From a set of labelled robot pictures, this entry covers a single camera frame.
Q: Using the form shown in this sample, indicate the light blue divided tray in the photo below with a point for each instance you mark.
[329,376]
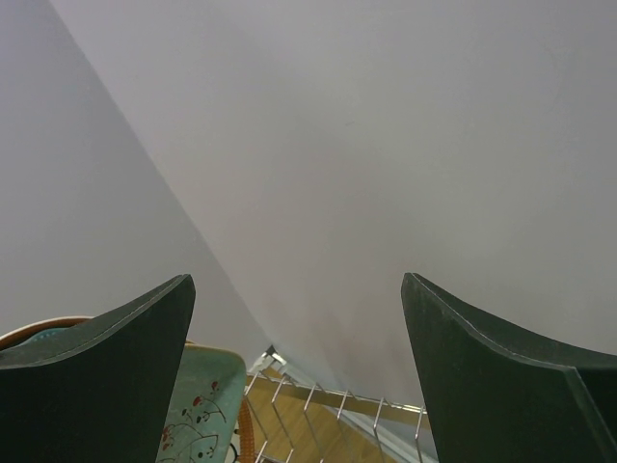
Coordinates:
[180,439]

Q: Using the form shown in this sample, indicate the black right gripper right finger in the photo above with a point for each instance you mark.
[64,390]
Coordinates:
[496,392]

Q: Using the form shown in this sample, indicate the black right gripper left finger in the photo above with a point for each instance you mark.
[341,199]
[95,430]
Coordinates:
[98,391]

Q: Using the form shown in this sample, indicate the metal dish rack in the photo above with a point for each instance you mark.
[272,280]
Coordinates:
[297,419]

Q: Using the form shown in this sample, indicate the teal scalloped plate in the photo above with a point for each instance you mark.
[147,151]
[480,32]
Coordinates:
[44,334]

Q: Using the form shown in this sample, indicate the brown rim floral plate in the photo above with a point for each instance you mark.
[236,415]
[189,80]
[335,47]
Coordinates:
[243,434]

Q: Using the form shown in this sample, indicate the large floral ceramic plate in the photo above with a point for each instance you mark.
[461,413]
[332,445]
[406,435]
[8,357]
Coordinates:
[17,336]

